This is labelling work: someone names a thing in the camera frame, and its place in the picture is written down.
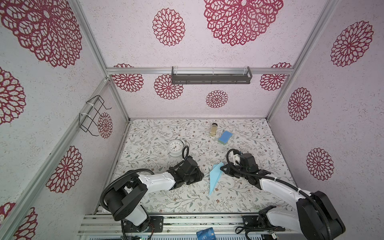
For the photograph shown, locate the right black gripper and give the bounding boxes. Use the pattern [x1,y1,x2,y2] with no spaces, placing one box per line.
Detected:
[221,161,250,179]

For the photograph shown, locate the black wall shelf rack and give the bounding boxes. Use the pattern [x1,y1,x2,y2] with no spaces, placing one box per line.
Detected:
[171,67,253,85]

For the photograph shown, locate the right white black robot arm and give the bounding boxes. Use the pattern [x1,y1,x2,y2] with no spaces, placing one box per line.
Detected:
[221,149,346,240]

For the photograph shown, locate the blue card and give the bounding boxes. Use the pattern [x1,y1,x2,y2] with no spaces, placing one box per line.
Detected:
[196,228,217,240]

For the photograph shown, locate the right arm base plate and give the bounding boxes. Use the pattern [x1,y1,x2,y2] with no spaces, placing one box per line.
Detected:
[242,215,286,232]

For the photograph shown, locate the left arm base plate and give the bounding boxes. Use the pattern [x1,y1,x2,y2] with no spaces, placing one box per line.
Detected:
[121,216,164,233]

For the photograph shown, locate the black wire wall basket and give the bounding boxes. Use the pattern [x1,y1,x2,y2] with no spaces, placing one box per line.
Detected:
[78,95,112,137]

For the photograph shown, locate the white alarm clock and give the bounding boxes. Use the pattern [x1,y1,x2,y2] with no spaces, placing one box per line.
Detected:
[167,139,190,158]

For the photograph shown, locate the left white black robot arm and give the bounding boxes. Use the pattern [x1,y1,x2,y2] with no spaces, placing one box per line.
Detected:
[100,156,204,232]

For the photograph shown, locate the blue green sponge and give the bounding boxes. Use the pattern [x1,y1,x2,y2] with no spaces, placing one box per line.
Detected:
[218,131,233,145]

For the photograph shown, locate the small yellow liquid jar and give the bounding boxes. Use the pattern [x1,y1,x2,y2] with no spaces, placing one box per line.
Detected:
[210,123,218,137]

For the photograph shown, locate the light blue paper sheet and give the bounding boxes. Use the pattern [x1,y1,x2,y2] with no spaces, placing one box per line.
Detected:
[209,163,224,195]

